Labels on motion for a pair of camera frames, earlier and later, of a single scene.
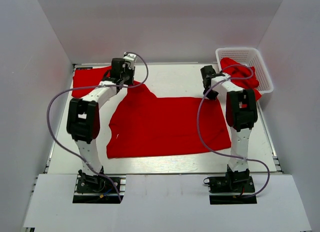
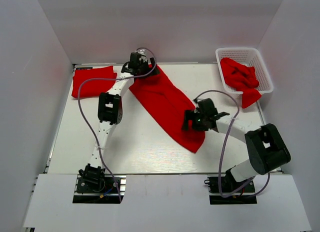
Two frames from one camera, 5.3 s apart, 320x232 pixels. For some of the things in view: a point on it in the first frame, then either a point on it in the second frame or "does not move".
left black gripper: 132,72 -> 156,72
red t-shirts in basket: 240,74 does not move
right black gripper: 212,96 -> 191,115
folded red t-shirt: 85,79 does not move
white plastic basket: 249,56 does not move
